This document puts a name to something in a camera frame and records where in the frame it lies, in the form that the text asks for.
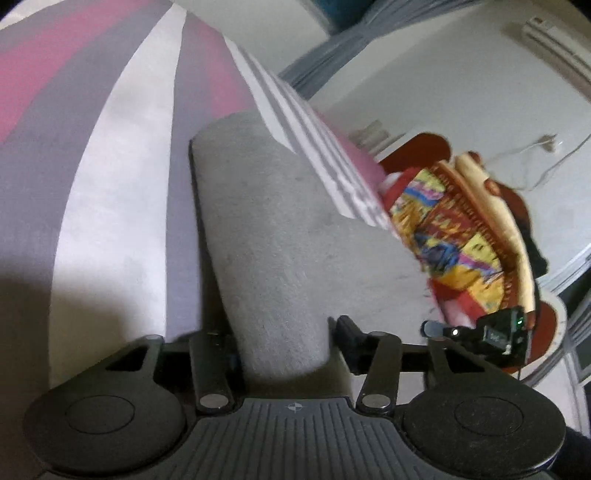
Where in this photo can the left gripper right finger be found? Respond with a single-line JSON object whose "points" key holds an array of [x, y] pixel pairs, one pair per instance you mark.
{"points": [[461, 414]]}

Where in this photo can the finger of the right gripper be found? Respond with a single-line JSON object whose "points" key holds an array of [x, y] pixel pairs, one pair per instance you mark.
{"points": [[437, 330]]}

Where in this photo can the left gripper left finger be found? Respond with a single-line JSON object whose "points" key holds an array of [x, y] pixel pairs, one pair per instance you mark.
{"points": [[135, 407]]}

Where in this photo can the grey sweatpants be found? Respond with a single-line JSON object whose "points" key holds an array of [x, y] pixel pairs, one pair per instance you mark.
{"points": [[287, 263]]}

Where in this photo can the white pillow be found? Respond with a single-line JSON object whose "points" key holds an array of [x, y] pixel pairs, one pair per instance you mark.
{"points": [[447, 300]]}

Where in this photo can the red white headboard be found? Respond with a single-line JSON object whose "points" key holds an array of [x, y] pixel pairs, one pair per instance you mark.
{"points": [[426, 150]]}

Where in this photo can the black garment on pile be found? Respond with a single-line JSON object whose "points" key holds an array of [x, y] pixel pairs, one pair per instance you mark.
{"points": [[520, 212]]}

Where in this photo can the cream brown folded blanket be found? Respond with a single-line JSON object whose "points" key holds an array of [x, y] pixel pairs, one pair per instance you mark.
{"points": [[484, 196]]}

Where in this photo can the colourful folded quilt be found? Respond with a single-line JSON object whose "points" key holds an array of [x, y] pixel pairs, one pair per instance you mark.
{"points": [[434, 220]]}

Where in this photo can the striped pink purple bedsheet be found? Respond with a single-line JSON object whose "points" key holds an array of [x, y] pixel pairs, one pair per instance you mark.
{"points": [[101, 241]]}

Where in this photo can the glass jar on nightstand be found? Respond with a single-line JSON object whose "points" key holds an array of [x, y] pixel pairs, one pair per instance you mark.
{"points": [[370, 137]]}

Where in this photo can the right grey curtain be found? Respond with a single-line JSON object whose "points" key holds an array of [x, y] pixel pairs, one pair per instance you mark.
{"points": [[309, 73]]}

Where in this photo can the white air conditioner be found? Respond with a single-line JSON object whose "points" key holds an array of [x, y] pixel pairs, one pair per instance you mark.
{"points": [[558, 44]]}

